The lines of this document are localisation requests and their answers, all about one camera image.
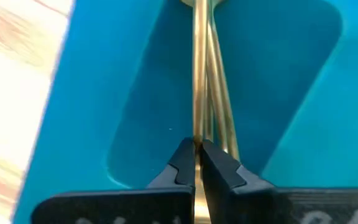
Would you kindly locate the teal plastic bin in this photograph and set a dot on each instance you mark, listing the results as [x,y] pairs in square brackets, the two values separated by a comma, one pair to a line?
[104,93]

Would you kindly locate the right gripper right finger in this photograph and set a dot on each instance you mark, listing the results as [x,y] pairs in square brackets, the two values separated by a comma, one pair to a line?
[259,205]

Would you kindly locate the thin gold spoon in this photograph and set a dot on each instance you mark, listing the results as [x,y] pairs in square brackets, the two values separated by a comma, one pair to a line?
[217,93]

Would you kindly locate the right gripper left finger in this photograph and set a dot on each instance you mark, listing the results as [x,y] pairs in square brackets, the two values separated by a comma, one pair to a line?
[120,207]

